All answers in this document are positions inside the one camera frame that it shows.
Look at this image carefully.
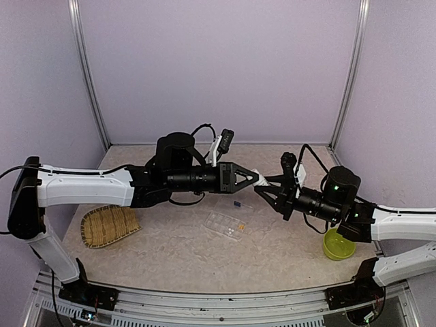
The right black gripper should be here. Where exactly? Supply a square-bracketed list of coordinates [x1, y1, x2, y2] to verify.
[254, 175, 343, 224]

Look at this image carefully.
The clear plastic pill organizer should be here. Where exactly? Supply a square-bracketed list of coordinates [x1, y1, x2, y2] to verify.
[204, 198, 254, 240]

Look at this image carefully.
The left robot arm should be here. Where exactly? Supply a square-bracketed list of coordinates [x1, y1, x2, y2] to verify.
[7, 129, 260, 303]

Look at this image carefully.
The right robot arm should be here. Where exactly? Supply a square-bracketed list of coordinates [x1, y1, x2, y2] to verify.
[254, 166, 435, 302]

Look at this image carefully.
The green plastic bowl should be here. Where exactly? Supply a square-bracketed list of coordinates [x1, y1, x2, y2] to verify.
[323, 228, 356, 261]

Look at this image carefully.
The woven bamboo tray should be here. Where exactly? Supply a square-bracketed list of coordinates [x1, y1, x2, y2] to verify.
[80, 205, 142, 249]

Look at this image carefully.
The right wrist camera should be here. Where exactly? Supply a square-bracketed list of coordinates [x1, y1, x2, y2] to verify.
[281, 152, 307, 198]

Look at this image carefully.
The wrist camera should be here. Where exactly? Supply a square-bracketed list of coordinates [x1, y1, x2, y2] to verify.
[281, 152, 307, 198]
[205, 129, 234, 167]

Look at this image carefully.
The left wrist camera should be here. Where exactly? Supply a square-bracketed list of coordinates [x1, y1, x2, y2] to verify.
[205, 129, 234, 167]

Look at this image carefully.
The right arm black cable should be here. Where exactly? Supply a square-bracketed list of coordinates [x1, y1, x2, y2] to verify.
[298, 143, 331, 178]

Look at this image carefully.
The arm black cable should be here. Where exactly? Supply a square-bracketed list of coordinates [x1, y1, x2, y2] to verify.
[189, 123, 217, 144]
[298, 143, 331, 178]

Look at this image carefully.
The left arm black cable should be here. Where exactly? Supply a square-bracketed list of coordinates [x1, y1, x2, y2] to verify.
[189, 123, 217, 144]

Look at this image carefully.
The front aluminium rail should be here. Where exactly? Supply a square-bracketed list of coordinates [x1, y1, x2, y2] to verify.
[19, 271, 424, 326]

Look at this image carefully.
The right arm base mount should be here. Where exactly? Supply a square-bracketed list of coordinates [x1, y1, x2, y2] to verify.
[325, 284, 386, 310]

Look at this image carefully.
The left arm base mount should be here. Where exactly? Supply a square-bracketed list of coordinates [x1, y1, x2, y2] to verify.
[59, 280, 119, 311]

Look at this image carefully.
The right aluminium frame post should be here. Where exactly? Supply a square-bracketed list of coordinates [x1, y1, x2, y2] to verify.
[329, 0, 371, 153]

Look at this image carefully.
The aluminium frame post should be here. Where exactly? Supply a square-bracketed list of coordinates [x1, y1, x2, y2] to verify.
[68, 0, 112, 151]
[329, 0, 371, 153]

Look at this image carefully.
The left aluminium frame post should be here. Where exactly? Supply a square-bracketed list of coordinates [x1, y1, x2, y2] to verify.
[68, 0, 112, 151]

